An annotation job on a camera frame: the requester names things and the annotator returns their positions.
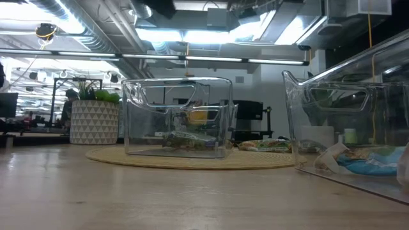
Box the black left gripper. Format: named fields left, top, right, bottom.
left=140, top=0, right=177, bottom=19

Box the light blue granola bar wrapper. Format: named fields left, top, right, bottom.
left=314, top=142, right=405, bottom=177

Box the clear plastic bin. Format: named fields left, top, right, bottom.
left=281, top=28, right=409, bottom=205
left=120, top=76, right=239, bottom=160

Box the dark plant in white pot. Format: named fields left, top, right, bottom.
left=300, top=72, right=368, bottom=148

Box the round woven straw placemat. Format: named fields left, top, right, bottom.
left=85, top=145, right=307, bottom=170

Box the yellow black cable reel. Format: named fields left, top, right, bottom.
left=35, top=22, right=58, bottom=41

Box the black metal rack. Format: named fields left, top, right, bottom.
left=50, top=77, right=104, bottom=128

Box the black aluminium table frame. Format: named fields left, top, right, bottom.
left=0, top=132, right=71, bottom=148

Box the long LED light bar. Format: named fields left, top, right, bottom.
left=0, top=48, right=310, bottom=66

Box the pale granola bar wrapper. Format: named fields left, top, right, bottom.
left=298, top=139, right=327, bottom=154

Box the pale green cup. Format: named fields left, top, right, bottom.
left=343, top=128, right=359, bottom=144

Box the dark blue granola bar wrapper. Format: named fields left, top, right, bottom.
left=161, top=130, right=220, bottom=151

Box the succulent in white patterned pot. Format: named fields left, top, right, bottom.
left=69, top=78, right=121, bottom=145

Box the black monitor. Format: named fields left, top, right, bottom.
left=0, top=92, right=19, bottom=118

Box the yellow hanging cable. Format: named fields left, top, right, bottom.
left=366, top=0, right=378, bottom=144

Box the black printer on stand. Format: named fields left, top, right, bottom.
left=233, top=100, right=275, bottom=141

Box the person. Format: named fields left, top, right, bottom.
left=59, top=88, right=79, bottom=130

